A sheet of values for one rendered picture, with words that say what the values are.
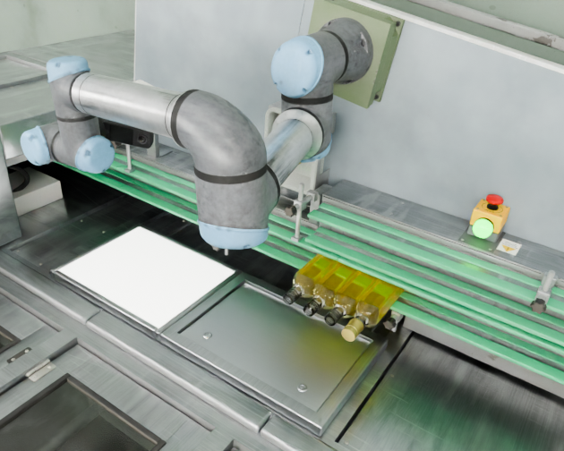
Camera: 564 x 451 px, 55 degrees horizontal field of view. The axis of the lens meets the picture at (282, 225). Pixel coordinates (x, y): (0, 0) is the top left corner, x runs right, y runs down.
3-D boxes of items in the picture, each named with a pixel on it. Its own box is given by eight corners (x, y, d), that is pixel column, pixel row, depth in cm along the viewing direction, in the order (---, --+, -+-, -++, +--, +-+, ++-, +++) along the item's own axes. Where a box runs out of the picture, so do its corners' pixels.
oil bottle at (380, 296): (387, 280, 143) (349, 323, 127) (390, 263, 140) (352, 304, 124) (406, 288, 140) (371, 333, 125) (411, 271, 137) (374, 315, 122)
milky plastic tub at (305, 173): (278, 169, 165) (261, 179, 159) (283, 98, 153) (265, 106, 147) (328, 186, 157) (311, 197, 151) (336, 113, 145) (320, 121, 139)
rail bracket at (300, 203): (305, 226, 151) (280, 246, 141) (311, 173, 142) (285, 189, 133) (314, 230, 149) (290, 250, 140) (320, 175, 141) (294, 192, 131)
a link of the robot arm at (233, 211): (339, 86, 123) (252, 181, 79) (337, 148, 131) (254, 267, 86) (289, 81, 127) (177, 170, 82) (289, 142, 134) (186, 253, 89)
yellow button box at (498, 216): (474, 221, 136) (465, 234, 131) (482, 195, 132) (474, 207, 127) (503, 231, 133) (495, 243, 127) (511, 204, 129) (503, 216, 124)
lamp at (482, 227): (472, 231, 129) (468, 236, 127) (477, 215, 127) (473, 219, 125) (491, 237, 127) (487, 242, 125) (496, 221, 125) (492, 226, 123)
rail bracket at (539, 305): (539, 278, 119) (525, 309, 110) (549, 251, 116) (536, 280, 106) (558, 285, 118) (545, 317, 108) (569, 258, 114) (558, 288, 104)
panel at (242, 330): (140, 230, 180) (51, 277, 155) (139, 222, 178) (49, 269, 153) (387, 347, 139) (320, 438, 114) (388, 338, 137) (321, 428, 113)
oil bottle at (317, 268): (329, 257, 151) (287, 294, 135) (332, 240, 148) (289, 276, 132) (347, 264, 148) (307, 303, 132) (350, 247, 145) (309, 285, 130)
